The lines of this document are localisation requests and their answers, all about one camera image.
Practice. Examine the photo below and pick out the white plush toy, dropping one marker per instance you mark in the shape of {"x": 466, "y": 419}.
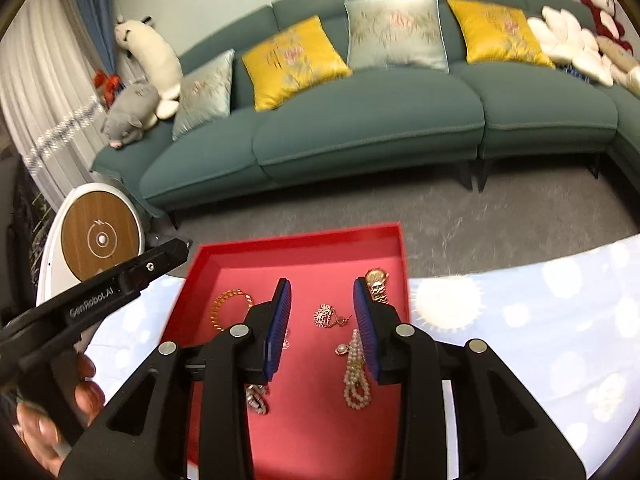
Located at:
{"x": 155, "y": 60}

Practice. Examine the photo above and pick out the person's left hand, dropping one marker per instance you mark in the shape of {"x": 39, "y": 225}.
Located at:
{"x": 90, "y": 397}

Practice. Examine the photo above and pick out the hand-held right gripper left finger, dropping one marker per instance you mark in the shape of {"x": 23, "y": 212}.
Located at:
{"x": 277, "y": 330}

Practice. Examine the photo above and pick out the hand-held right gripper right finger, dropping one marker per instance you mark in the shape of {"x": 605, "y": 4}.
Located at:
{"x": 367, "y": 330}

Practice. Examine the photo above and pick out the beige plush toy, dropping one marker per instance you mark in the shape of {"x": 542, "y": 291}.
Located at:
{"x": 620, "y": 60}

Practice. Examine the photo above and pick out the gold wristwatch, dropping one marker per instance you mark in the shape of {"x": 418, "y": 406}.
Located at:
{"x": 376, "y": 277}

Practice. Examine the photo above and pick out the red monkey plush toy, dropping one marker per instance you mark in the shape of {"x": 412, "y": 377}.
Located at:
{"x": 602, "y": 5}

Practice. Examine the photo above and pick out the white flower cushion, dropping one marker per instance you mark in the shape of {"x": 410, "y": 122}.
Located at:
{"x": 570, "y": 42}

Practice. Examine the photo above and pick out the red curtain ornament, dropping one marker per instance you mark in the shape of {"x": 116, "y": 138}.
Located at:
{"x": 107, "y": 87}

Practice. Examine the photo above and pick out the grey pig plush toy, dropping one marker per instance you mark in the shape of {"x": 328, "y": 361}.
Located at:
{"x": 130, "y": 115}

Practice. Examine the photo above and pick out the silver wristwatch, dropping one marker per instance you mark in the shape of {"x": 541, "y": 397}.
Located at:
{"x": 257, "y": 400}

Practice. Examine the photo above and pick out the yellow embroidered cushion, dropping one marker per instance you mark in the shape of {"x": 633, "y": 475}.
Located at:
{"x": 292, "y": 60}
{"x": 500, "y": 32}

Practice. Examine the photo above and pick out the blue curtain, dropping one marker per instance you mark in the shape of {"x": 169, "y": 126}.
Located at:
{"x": 95, "y": 10}

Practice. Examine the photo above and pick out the teal curved sofa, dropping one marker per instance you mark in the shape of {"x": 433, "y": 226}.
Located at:
{"x": 375, "y": 110}

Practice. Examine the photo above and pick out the white exercise machine wooden disc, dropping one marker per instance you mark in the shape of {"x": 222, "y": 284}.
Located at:
{"x": 100, "y": 235}

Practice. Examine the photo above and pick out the grey embroidered cushion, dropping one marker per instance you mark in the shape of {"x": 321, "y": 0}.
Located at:
{"x": 205, "y": 95}
{"x": 395, "y": 32}

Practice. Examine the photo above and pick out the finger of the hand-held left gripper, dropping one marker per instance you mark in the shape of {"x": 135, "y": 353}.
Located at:
{"x": 160, "y": 260}

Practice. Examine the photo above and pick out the blue patterned cloth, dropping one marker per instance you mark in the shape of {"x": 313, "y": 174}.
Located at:
{"x": 575, "y": 72}

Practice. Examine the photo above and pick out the white sheer curtain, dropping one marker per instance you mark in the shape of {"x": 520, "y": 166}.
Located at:
{"x": 45, "y": 85}

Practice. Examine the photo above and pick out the red cardboard box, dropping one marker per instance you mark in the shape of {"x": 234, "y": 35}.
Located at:
{"x": 310, "y": 270}

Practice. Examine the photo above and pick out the blue planet print tablecloth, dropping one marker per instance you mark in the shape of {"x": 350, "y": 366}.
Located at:
{"x": 525, "y": 310}

